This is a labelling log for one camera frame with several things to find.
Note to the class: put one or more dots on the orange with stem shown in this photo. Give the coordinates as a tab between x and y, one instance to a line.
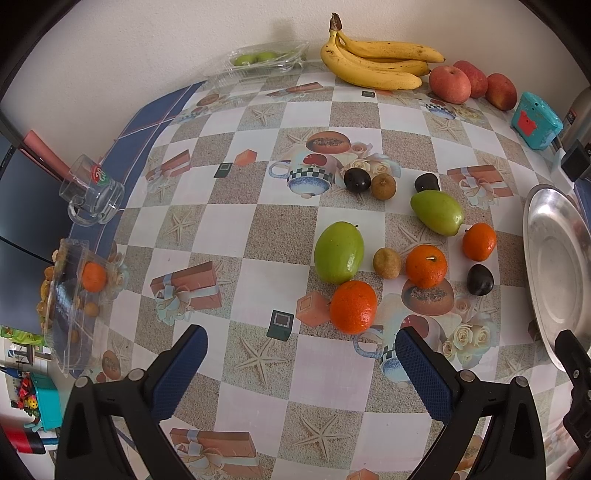
426	266

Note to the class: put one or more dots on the small orange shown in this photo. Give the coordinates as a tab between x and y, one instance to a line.
479	241

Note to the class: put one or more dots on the clear container with green fruits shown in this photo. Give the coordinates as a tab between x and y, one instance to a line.
254	63

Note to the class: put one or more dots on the middle red apple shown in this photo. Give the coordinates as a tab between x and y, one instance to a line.
478	80

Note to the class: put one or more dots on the teal plastic box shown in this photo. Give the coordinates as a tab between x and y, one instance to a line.
536	122

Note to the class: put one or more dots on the yellow banana bunch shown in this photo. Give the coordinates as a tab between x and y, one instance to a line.
381	65

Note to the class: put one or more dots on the patterned tablecloth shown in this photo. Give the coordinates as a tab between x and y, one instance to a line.
227	192

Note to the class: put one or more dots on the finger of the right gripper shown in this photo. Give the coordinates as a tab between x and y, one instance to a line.
576	363

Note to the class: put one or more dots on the steel kettle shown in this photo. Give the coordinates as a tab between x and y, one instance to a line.
577	122

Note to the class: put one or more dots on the right red apple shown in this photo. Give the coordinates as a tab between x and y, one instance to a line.
501	92

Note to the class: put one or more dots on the brown fruit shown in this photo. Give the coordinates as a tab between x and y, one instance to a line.
387	263
383	187

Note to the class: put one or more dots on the silver metal plate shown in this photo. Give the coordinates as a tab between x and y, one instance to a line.
556	244

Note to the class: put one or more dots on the large front orange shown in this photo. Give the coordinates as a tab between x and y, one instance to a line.
353	307

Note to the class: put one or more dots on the red apple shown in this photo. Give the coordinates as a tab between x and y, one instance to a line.
450	84
501	92
478	80

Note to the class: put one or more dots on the clear container with orange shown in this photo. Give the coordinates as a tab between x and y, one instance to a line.
78	288

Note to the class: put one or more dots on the dark plum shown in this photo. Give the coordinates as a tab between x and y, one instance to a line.
480	280
357	180

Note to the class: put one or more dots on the front red apple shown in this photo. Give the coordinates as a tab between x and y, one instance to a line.
450	84

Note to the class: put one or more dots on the black power adapter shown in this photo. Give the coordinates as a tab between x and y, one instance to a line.
575	164

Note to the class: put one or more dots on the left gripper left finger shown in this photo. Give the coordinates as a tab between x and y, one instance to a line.
88	446

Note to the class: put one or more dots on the dark avocado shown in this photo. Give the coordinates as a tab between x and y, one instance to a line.
427	181

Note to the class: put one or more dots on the green mango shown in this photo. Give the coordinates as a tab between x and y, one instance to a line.
438	211
339	253

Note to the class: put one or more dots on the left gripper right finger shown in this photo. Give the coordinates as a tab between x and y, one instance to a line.
513	446

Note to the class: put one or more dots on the glass mug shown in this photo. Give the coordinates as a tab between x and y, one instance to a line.
93	196

